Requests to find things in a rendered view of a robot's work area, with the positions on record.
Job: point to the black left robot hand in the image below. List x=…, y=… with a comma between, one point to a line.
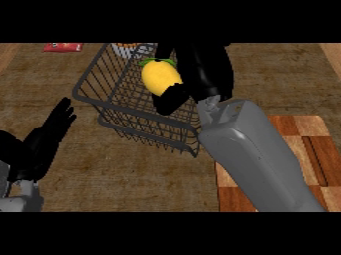
x=35, y=146

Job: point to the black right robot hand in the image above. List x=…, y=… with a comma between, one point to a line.
x=205, y=69

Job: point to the yellow lemon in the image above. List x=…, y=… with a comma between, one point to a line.
x=161, y=75

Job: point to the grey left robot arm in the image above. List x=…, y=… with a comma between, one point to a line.
x=11, y=189

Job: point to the checkered wooden cutting board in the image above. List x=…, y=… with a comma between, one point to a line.
x=325, y=159

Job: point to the white and orange can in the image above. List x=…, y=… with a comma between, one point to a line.
x=128, y=49

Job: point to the red snack bag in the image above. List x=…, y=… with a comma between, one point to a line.
x=62, y=47

